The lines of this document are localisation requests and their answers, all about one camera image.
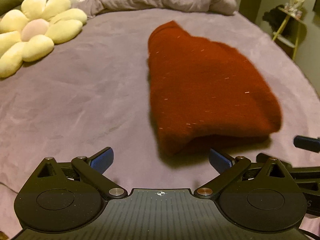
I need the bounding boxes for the red knitted sweater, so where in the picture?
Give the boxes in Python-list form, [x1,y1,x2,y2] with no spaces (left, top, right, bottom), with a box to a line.
[148,21,282,155]

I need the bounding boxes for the purple bed blanket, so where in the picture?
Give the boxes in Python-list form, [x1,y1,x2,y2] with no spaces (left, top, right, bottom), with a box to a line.
[1,9,319,237]

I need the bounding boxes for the yellow side table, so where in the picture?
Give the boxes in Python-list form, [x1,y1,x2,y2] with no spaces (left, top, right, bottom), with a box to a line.
[272,6,306,61]

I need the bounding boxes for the black cloth on table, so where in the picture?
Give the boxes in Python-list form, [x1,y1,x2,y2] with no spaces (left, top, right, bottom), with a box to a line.
[263,4,293,36]

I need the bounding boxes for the cream flower plush pillow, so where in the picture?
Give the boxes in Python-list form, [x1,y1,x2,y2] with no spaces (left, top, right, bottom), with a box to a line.
[1,0,87,79]

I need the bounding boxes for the white paper bouquet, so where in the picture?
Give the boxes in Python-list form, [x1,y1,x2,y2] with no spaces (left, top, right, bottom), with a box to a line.
[284,0,305,18]

